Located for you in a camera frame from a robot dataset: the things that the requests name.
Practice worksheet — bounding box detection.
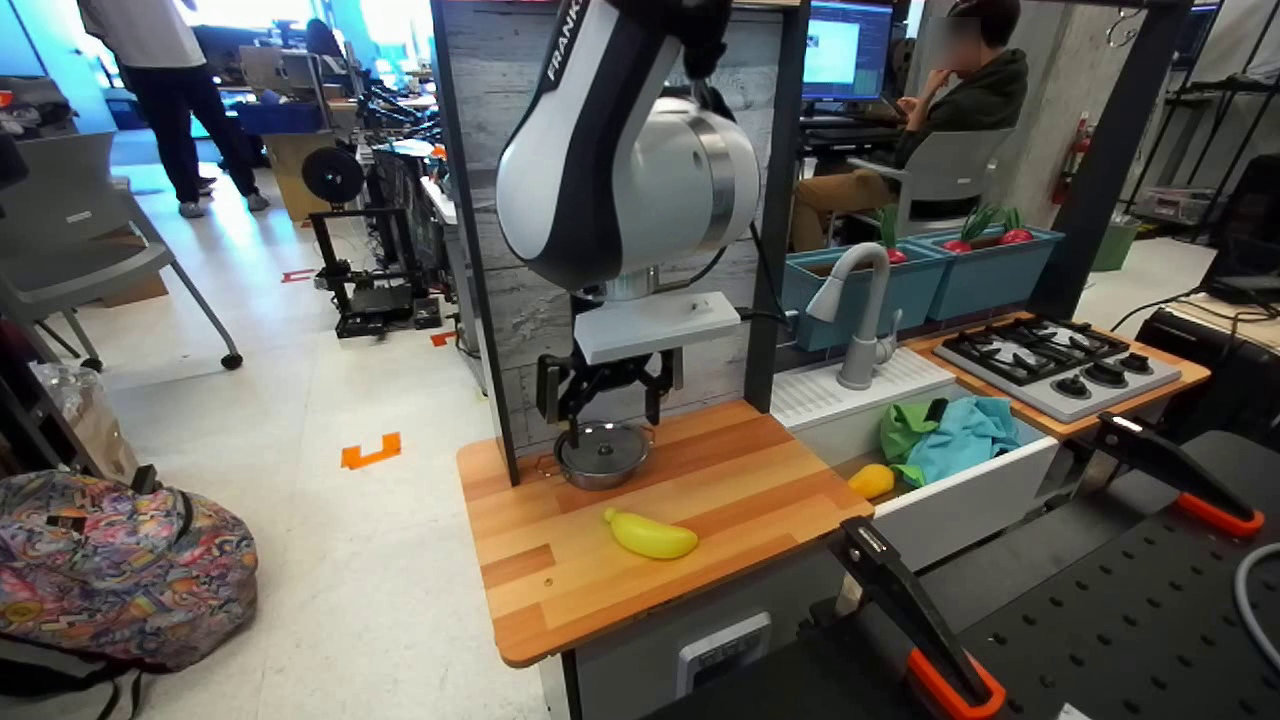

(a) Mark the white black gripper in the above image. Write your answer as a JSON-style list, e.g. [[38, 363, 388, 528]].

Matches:
[[535, 293, 739, 442]]

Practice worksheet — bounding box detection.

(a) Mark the silver metal pot lid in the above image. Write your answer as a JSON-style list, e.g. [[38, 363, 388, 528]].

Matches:
[[558, 420, 650, 488]]

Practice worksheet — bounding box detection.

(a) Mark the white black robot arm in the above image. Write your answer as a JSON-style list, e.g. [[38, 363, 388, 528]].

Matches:
[[496, 0, 759, 442]]

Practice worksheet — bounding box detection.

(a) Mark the yellow toy banana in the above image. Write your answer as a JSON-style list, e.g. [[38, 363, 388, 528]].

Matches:
[[603, 509, 700, 560]]

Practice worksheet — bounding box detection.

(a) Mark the grey kitchen faucet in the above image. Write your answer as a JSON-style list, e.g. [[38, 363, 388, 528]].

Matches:
[[807, 240, 895, 393]]

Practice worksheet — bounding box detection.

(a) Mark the yellow toy corn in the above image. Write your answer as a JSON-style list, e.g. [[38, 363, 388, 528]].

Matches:
[[850, 465, 895, 498]]

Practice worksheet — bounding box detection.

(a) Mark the green cloth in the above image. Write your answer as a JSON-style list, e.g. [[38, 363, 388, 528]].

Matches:
[[878, 400, 949, 475]]

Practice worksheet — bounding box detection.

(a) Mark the left teal planter box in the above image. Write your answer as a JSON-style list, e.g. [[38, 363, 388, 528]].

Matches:
[[780, 248, 949, 354]]

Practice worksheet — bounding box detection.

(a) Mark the teal planter box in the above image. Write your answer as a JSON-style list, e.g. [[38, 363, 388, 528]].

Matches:
[[928, 232, 1062, 324], [780, 248, 949, 354]]

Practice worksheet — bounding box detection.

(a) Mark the near black orange clamp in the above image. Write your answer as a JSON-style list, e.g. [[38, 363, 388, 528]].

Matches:
[[827, 516, 1007, 720]]

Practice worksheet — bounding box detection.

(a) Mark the black orange clamp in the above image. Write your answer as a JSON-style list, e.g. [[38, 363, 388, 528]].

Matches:
[[827, 516, 1007, 720], [1097, 412, 1270, 540]]

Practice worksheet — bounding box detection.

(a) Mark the white toy sink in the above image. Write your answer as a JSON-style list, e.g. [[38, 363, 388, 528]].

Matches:
[[772, 349, 1058, 569]]

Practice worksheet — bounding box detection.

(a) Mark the teal cloth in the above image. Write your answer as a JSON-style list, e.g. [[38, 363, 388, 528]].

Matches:
[[906, 395, 1034, 484]]

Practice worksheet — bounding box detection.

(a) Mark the right teal planter box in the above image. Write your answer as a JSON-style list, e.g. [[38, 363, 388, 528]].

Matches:
[[928, 232, 1062, 324]]

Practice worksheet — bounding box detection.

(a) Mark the right toy radish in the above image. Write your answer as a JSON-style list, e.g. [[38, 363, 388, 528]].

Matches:
[[949, 202, 1034, 254]]

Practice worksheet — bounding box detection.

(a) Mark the computer monitor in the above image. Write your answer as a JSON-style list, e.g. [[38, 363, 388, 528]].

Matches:
[[805, 0, 894, 112]]

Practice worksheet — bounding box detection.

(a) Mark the white toy stove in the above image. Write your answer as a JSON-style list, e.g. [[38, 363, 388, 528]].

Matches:
[[938, 321, 1179, 424]]

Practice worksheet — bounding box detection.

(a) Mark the seated person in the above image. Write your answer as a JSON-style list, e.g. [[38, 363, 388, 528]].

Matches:
[[790, 0, 1029, 253]]

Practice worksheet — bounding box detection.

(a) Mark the colourful patterned backpack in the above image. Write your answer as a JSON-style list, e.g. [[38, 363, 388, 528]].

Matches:
[[0, 469, 260, 671]]

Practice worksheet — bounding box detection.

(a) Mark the far black orange clamp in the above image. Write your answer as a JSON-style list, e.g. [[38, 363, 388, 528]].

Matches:
[[1097, 412, 1270, 540]]

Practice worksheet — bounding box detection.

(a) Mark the black perforated metal table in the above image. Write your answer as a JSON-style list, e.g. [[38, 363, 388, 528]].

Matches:
[[650, 430, 1280, 720]]

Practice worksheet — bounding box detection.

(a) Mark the grey folding chair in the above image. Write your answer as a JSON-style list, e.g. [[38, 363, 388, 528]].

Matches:
[[0, 133, 243, 370]]

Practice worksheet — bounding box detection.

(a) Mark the standing person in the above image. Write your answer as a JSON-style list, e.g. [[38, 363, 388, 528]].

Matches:
[[77, 0, 267, 220]]

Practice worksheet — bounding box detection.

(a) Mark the grey cable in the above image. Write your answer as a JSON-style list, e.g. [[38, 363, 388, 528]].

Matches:
[[1234, 540, 1280, 637]]

